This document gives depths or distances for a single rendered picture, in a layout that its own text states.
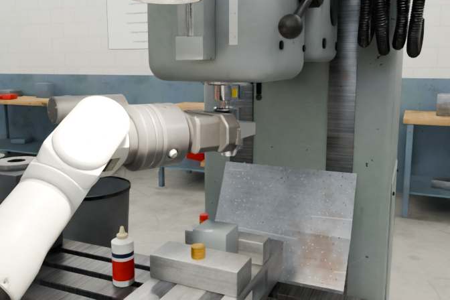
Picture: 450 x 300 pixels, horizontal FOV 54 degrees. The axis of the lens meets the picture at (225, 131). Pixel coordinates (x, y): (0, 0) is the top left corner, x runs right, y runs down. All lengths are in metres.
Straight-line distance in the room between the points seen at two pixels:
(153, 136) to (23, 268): 0.22
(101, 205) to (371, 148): 1.78
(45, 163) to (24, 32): 6.68
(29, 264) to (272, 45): 0.37
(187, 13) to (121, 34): 5.43
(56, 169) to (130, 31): 5.47
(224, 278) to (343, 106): 0.51
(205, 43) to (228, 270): 0.32
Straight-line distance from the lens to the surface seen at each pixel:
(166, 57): 0.63
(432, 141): 4.89
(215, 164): 1.13
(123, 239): 0.84
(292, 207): 1.04
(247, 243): 0.76
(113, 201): 2.55
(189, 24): 0.57
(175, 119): 0.58
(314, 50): 0.75
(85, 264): 0.98
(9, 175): 0.97
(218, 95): 0.67
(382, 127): 1.01
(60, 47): 6.66
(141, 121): 0.56
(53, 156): 0.48
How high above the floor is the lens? 1.33
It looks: 9 degrees down
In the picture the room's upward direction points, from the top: straight up
